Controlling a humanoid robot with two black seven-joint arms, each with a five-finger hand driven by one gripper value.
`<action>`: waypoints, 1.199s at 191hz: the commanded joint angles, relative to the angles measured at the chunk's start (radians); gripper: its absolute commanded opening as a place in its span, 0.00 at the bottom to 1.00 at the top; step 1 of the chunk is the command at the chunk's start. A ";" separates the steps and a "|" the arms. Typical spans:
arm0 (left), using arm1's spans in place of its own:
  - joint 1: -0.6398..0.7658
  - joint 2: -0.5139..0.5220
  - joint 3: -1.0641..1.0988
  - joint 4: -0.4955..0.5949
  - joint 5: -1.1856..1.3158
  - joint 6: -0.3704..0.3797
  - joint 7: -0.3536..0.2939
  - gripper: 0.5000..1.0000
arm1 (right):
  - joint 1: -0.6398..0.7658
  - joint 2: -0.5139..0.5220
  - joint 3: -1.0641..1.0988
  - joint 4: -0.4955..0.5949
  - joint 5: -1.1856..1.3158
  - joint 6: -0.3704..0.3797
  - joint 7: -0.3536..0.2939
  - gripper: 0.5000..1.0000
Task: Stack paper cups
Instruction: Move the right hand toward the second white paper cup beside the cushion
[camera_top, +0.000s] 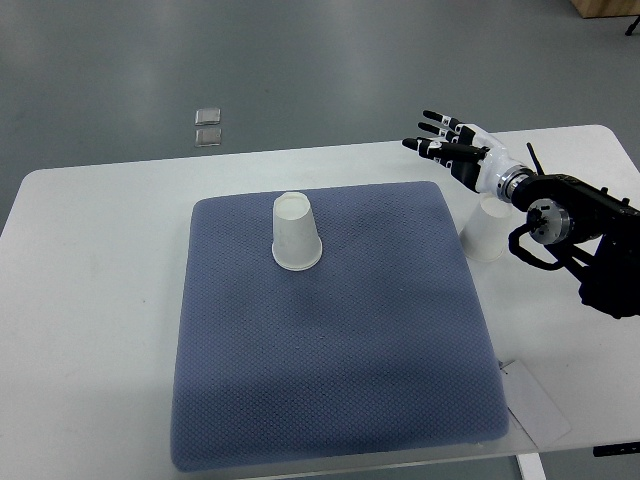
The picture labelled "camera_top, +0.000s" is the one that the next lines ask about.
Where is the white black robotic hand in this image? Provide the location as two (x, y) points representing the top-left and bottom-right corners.
(402, 110), (533, 203)

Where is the white paper cup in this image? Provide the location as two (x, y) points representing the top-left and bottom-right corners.
(272, 192), (323, 271)
(459, 195), (513, 263)

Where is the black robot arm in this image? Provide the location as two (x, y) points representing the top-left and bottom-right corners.
(506, 145), (639, 319)

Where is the wooden furniture corner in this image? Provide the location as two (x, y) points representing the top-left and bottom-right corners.
(570, 0), (639, 19)

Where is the white paper cup on cushion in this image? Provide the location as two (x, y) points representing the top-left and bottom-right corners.
(272, 192), (323, 271)

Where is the black tripod leg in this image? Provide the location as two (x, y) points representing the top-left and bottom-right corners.
(625, 16), (640, 36)

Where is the blue textured cushion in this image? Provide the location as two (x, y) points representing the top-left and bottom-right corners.
(171, 181), (509, 472)

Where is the white paper tag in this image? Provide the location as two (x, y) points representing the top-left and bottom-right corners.
(500, 361), (571, 448)

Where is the upper metal floor plate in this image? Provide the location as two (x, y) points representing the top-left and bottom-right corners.
(194, 107), (221, 126)

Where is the white table leg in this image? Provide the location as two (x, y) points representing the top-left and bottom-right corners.
(516, 453), (547, 480)

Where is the black table control panel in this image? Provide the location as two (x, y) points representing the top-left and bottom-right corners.
(592, 442), (640, 458)

